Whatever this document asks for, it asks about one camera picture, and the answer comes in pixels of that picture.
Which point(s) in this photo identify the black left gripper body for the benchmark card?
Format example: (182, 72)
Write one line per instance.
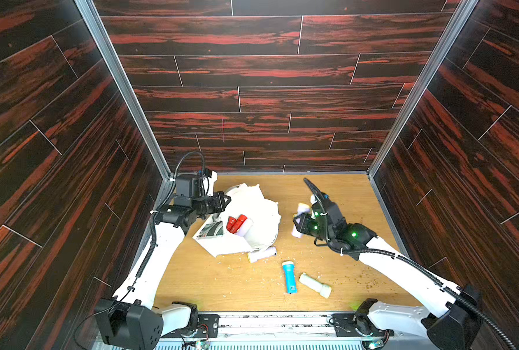
(205, 205)

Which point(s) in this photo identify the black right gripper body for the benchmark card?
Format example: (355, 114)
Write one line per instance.
(302, 223)

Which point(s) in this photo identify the lilac flashlight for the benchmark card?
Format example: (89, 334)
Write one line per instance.
(254, 257)
(300, 221)

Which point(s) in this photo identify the red flashlight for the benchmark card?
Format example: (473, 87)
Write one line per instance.
(231, 221)
(239, 222)

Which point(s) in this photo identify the white floral tote bag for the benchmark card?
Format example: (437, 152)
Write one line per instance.
(259, 232)

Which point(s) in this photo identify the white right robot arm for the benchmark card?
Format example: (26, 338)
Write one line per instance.
(440, 317)

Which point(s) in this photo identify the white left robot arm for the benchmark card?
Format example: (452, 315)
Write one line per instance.
(127, 320)

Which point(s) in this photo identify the blue flashlight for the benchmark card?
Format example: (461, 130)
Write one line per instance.
(289, 275)

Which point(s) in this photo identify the pale green flashlight bottom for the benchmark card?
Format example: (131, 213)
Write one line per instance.
(323, 289)

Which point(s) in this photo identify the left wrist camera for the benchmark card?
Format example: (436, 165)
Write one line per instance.
(197, 184)

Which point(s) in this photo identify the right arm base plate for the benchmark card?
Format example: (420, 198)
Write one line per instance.
(347, 325)

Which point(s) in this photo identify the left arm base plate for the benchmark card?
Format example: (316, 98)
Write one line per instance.
(205, 326)

